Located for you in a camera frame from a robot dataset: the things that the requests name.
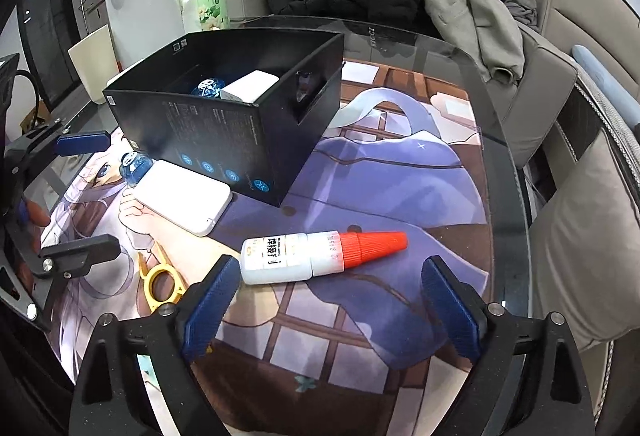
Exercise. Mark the cream waste bin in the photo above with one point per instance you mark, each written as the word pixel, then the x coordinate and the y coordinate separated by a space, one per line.
pixel 92 60

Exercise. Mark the tall white bin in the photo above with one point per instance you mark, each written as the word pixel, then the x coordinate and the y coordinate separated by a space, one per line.
pixel 142 0

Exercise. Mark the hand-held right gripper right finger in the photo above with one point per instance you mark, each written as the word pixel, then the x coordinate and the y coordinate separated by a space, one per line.
pixel 447 306

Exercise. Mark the grey cushion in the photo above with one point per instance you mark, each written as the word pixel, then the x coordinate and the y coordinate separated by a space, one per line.
pixel 590 246

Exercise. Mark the beige bed headboard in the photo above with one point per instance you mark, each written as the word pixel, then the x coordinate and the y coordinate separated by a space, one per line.
pixel 585 10

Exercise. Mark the grey coat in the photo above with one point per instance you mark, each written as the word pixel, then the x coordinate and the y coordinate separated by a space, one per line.
pixel 470 20

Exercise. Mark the blue pillow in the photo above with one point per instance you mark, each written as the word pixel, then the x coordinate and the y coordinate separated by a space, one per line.
pixel 600 75

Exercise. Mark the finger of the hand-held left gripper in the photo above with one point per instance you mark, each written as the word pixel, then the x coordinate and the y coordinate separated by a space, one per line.
pixel 82 141
pixel 75 253

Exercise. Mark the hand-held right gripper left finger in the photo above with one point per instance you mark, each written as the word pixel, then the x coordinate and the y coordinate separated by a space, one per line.
pixel 210 301

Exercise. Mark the white power bank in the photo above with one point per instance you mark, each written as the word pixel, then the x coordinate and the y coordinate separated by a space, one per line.
pixel 185 203

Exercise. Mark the green tissue pack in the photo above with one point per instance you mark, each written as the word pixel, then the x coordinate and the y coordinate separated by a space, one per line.
pixel 205 8

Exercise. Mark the blue round bottle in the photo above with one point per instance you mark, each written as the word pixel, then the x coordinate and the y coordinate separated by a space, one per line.
pixel 135 165
pixel 206 88

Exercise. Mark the grey clothes pile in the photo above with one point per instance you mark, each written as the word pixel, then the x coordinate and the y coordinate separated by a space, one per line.
pixel 520 8

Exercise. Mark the white charger block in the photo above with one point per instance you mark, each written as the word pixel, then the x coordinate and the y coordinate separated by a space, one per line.
pixel 250 85

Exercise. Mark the black cardboard box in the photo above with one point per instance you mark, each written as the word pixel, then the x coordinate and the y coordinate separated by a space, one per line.
pixel 225 135

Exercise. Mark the printed desk mat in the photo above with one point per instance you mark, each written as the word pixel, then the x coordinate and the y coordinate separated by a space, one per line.
pixel 380 196

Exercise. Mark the white glue bottle red cap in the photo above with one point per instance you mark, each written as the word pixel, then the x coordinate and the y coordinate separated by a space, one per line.
pixel 280 258

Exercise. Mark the yellow plastic tool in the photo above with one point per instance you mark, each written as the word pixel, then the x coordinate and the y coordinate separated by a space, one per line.
pixel 172 292

